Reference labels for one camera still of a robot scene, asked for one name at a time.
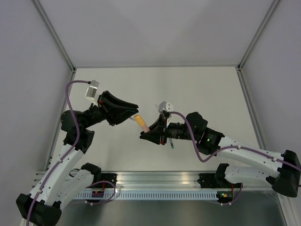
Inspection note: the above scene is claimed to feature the green fineliner pen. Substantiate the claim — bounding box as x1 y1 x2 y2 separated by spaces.
168 138 174 149

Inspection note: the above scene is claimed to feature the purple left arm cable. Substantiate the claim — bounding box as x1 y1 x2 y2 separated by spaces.
25 80 94 226

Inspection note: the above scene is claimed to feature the aluminium mounting rail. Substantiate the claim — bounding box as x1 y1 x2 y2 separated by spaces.
32 171 278 190

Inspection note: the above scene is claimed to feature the orange highlighter marker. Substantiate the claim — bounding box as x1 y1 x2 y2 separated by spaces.
141 124 150 133

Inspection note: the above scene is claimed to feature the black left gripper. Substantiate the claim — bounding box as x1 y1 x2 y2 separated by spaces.
82 90 139 129

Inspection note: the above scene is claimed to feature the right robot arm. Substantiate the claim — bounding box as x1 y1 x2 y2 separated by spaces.
134 111 301 198

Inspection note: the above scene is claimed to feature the aluminium frame post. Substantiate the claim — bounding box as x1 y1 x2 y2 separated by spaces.
237 0 283 71
31 0 76 73

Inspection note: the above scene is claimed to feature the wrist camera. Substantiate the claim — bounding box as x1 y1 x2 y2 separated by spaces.
158 101 174 113
85 80 100 105

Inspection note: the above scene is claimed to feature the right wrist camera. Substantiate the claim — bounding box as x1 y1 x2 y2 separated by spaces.
158 101 174 113

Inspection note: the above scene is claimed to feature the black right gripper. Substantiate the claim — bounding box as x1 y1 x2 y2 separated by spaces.
140 113 198 145

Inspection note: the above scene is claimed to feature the white slotted cable duct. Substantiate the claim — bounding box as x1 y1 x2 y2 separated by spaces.
74 190 218 201

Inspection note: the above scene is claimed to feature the left aluminium frame post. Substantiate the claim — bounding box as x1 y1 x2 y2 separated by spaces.
31 0 76 73

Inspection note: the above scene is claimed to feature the right aluminium frame post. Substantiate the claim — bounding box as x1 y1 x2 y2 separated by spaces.
237 0 283 71

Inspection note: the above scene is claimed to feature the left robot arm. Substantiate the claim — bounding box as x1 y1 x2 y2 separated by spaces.
16 91 138 226

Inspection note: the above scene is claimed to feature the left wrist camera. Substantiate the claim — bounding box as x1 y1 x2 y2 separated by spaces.
85 80 100 105

